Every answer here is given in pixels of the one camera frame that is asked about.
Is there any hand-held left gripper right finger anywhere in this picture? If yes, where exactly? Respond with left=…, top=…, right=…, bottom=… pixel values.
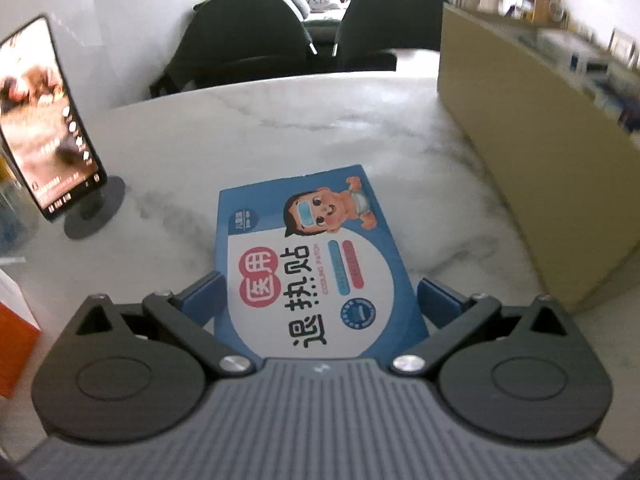
left=389, top=279, right=581, bottom=376

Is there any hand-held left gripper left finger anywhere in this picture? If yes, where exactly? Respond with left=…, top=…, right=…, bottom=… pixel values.
left=65, top=272, right=256, bottom=378

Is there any blue cartoon baby box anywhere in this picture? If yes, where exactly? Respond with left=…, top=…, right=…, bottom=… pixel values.
left=214, top=163, right=431, bottom=361

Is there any beige cardboard box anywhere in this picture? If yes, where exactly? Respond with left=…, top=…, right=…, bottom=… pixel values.
left=436, top=2, right=640, bottom=313

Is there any round black phone stand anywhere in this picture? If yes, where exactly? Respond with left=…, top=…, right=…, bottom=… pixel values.
left=64, top=175, right=127, bottom=240

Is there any orange tissue pack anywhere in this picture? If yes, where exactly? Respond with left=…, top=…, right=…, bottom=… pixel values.
left=0, top=269, right=42, bottom=400

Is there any black smartphone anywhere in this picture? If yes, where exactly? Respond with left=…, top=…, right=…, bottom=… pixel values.
left=0, top=15, right=108, bottom=222

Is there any dark dining chair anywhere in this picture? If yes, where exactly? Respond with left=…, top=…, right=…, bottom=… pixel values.
left=332, top=0, right=451, bottom=73
left=149, top=0, right=313, bottom=100

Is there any wooden cube shelf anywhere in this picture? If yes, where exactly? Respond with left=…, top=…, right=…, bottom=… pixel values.
left=520, top=0, right=568, bottom=28

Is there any leaning photo frame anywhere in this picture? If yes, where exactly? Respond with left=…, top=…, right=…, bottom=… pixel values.
left=607, top=30, right=636, bottom=66

